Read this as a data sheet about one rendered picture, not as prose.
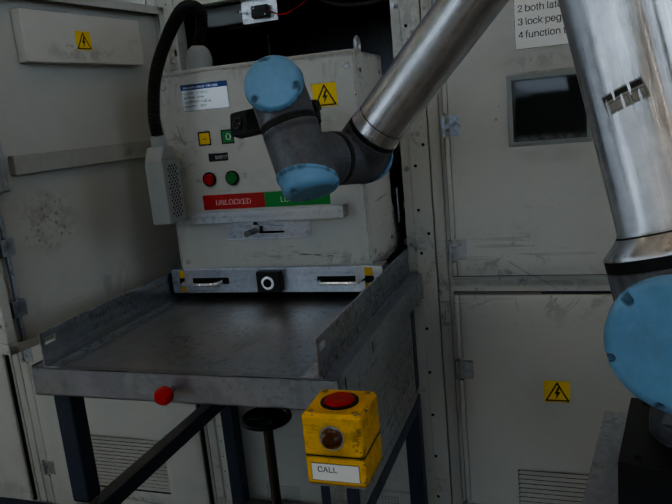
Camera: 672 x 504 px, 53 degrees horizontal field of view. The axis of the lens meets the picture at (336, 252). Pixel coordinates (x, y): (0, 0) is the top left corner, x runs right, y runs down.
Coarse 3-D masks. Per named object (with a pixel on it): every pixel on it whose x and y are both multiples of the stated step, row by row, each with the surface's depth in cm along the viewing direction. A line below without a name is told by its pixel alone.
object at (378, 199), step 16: (352, 48) 141; (240, 64) 150; (368, 64) 151; (368, 80) 151; (160, 112) 158; (384, 176) 162; (368, 192) 149; (384, 192) 162; (368, 208) 148; (384, 208) 162; (176, 224) 164; (368, 224) 148; (384, 224) 161; (400, 224) 177; (384, 240) 161; (400, 240) 177; (384, 256) 160
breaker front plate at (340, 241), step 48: (240, 96) 151; (192, 144) 158; (240, 144) 154; (192, 192) 160; (240, 192) 156; (336, 192) 149; (192, 240) 163; (240, 240) 159; (288, 240) 155; (336, 240) 152
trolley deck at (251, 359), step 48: (144, 336) 140; (192, 336) 137; (240, 336) 134; (288, 336) 131; (384, 336) 134; (48, 384) 127; (96, 384) 123; (144, 384) 120; (192, 384) 117; (240, 384) 113; (288, 384) 110; (336, 384) 108
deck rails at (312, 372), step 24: (144, 288) 157; (168, 288) 166; (384, 288) 148; (96, 312) 140; (120, 312) 148; (144, 312) 156; (360, 312) 130; (72, 336) 134; (96, 336) 140; (336, 336) 117; (48, 360) 127; (72, 360) 129; (336, 360) 115
